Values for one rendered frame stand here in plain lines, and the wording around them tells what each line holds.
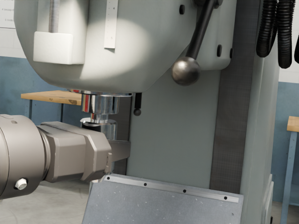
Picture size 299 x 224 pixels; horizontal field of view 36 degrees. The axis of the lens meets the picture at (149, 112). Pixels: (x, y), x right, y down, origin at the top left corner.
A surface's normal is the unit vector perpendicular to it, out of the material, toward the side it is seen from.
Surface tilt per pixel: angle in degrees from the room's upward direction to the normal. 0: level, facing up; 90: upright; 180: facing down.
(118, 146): 90
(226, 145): 90
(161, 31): 107
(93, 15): 90
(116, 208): 64
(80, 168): 90
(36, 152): 72
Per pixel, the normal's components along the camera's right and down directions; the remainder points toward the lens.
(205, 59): 0.16, 0.28
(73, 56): 0.95, 0.11
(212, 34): 0.46, 0.15
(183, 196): -0.24, -0.35
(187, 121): -0.30, 0.09
